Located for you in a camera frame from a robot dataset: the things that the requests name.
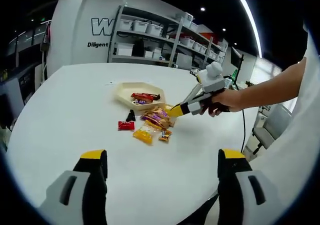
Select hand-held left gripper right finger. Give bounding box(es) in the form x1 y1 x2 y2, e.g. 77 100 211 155
217 148 286 225

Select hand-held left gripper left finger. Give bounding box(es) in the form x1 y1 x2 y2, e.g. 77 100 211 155
39 149 109 225

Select yellow clear snack packet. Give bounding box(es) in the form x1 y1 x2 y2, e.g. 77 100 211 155
132 125 158 146
159 104 176 113

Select orange purple snack packet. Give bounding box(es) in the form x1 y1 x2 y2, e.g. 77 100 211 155
140 107 177 130

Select small orange candy packet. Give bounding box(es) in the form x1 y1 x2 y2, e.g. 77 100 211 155
158 129 173 143

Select dark red chocolate bar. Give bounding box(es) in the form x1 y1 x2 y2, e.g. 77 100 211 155
131 92 155 102

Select black snack packet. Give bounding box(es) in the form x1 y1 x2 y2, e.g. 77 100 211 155
125 109 137 123

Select beige hexagonal container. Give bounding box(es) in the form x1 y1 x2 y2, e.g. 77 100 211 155
114 81 167 111

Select red square snack packet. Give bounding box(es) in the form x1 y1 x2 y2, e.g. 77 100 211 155
117 120 136 131

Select person's right hand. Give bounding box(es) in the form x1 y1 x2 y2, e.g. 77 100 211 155
199 89 245 118

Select white board panel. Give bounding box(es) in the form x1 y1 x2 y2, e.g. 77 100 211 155
176 52 193 70

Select black monitor on pole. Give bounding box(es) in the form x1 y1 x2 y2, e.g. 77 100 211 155
231 47 245 86

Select grey metal shelving rack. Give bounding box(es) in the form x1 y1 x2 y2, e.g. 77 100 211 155
107 4 229 68

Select person's white shirt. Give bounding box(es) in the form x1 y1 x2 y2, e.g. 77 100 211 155
246 27 320 221

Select grey office chair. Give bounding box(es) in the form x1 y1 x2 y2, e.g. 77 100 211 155
251 104 293 156

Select curved ceiling light strip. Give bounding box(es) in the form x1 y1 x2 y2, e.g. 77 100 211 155
229 0 263 58

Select large white box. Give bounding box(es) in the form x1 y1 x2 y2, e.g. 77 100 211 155
116 42 134 56

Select rows of white storage bins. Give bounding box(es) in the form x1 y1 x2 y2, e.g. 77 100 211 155
119 13 226 63

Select clothes rack with garments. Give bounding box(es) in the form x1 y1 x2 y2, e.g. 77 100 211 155
39 19 52 81

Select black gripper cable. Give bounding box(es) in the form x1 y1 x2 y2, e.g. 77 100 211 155
239 108 247 155

